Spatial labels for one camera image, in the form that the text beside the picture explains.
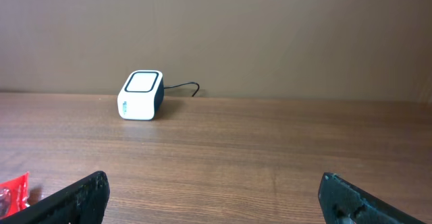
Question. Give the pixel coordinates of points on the white barcode scanner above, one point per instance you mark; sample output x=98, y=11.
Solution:
x=141, y=95

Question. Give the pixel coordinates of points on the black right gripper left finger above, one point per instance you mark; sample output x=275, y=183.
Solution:
x=83, y=202

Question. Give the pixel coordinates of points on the red snack bag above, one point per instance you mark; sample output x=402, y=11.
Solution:
x=14, y=195

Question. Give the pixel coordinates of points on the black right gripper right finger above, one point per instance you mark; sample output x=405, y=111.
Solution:
x=342, y=202

